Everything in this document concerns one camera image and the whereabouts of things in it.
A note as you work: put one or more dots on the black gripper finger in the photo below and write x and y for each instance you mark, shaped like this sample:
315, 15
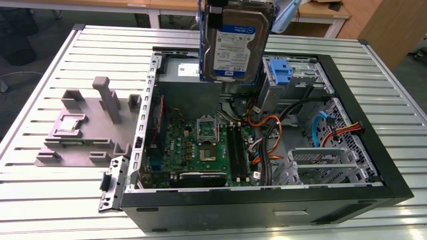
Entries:
216, 17

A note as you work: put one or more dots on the hard disk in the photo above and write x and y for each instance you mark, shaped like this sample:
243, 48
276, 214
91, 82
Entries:
234, 50

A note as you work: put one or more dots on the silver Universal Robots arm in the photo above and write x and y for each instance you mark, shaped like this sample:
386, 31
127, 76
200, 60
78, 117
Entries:
283, 17

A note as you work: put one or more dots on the metal disk bay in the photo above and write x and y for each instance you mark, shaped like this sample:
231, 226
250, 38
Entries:
334, 150

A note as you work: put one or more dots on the blue plastic drive latch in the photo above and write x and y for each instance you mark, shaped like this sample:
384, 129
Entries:
280, 72

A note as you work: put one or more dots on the grey power supply unit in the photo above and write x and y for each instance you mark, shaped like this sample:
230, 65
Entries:
187, 97

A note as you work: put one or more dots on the metal drive cage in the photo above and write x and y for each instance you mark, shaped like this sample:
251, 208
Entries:
302, 80

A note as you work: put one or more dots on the green motherboard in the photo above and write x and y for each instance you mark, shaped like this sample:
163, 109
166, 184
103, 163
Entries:
180, 147

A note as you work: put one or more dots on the wooden cabinet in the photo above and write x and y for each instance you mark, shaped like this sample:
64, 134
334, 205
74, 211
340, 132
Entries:
394, 30

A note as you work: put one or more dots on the CPU socket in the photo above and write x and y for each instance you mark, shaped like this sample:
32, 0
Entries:
210, 155

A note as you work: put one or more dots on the black RAM slot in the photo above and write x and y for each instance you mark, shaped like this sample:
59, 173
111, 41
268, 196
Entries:
234, 155

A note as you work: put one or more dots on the grey parts rack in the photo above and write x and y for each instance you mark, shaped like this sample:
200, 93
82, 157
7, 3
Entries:
96, 130

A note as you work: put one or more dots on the black office chair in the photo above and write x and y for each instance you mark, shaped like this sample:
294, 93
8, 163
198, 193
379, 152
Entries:
20, 37

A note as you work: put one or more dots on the silver CPU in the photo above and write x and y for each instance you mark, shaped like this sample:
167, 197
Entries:
70, 124

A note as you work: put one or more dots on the chair base with castors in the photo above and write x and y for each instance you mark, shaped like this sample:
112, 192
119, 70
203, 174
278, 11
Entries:
420, 53

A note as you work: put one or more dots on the green RAM stick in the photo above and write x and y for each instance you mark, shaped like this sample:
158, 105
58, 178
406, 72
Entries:
84, 143

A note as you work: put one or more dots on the black graphics card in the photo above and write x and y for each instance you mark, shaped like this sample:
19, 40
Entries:
200, 178

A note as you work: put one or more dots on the black open PC case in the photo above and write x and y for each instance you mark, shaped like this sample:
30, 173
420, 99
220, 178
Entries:
234, 212

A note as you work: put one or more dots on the wooden desk white frame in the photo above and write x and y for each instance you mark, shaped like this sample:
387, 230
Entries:
327, 15
100, 7

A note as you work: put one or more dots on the hinged metal case bracket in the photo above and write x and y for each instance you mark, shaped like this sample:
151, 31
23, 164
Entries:
115, 190

